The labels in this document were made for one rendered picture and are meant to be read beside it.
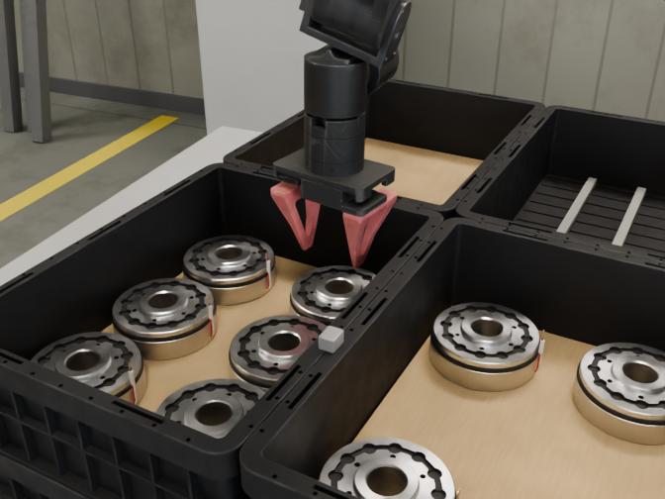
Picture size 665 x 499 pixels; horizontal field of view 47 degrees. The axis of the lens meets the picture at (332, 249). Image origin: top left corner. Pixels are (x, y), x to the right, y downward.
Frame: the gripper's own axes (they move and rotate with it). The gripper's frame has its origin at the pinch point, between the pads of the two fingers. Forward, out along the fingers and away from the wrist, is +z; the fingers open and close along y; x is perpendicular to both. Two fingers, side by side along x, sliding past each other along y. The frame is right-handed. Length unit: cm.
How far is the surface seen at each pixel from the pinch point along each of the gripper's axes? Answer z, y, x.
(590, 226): 7.4, -16.0, -36.0
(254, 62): 38, 142, -157
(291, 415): -1.5, -12.7, 23.6
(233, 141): 20, 64, -57
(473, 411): 8.0, -18.9, 5.1
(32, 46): 47, 258, -145
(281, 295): 8.1, 6.8, -0.1
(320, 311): 4.9, -1.2, 3.8
